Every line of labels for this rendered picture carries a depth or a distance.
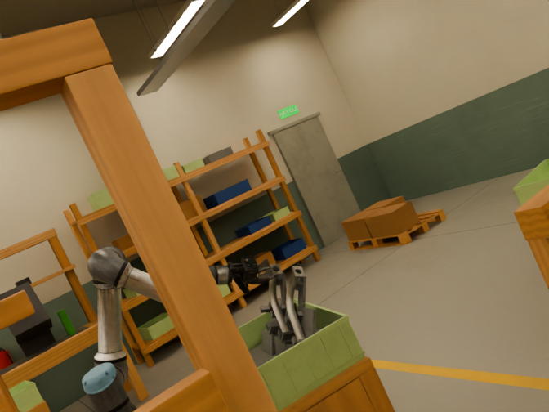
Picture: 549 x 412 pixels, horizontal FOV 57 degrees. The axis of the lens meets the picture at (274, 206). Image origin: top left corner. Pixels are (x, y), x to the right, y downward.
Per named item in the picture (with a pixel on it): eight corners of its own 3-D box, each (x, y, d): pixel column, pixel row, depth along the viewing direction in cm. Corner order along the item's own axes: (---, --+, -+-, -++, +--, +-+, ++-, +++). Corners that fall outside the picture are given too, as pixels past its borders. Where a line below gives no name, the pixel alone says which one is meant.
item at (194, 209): (323, 258, 776) (261, 125, 762) (150, 368, 612) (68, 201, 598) (302, 261, 821) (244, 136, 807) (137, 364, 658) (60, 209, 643)
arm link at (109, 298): (90, 400, 181) (87, 248, 181) (98, 386, 196) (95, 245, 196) (124, 397, 183) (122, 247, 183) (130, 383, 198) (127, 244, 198)
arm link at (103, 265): (90, 245, 171) (222, 301, 178) (96, 243, 182) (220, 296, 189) (75, 277, 170) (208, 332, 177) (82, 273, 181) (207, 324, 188)
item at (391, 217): (350, 251, 739) (338, 223, 737) (388, 227, 777) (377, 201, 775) (406, 244, 634) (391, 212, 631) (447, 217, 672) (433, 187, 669)
